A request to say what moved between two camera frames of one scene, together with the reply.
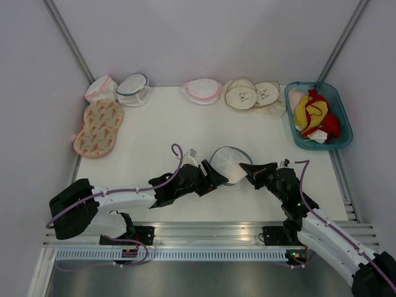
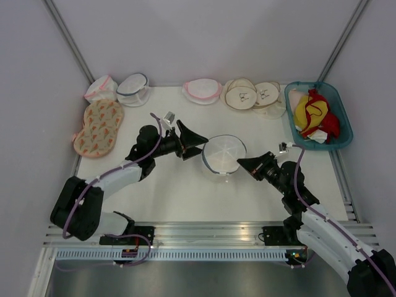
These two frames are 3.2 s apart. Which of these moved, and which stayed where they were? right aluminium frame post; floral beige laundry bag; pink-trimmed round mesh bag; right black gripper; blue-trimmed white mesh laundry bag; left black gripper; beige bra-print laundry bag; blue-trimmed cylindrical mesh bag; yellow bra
Moved: right black gripper; left black gripper; blue-trimmed white mesh laundry bag
Stayed: floral beige laundry bag; right aluminium frame post; blue-trimmed cylindrical mesh bag; yellow bra; beige bra-print laundry bag; pink-trimmed round mesh bag
